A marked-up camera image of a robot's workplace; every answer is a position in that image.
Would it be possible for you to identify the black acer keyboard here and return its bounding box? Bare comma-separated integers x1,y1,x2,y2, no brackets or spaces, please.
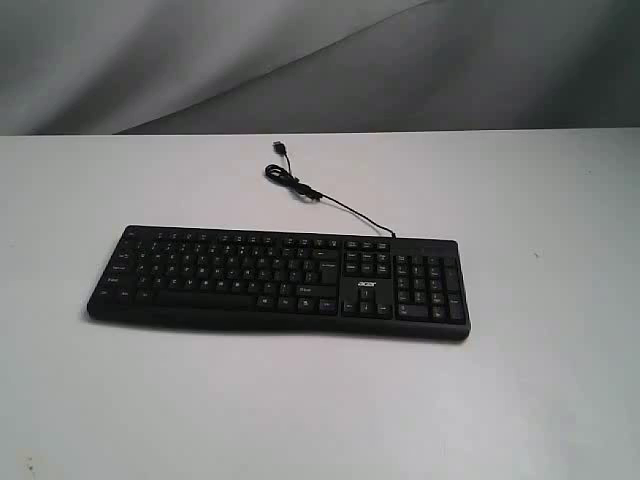
87,225,471,341

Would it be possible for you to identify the black keyboard usb cable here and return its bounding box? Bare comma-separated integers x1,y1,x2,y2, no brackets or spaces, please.
263,140,399,240

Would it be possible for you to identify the grey backdrop cloth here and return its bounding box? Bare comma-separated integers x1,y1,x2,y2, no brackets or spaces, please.
1,1,639,135

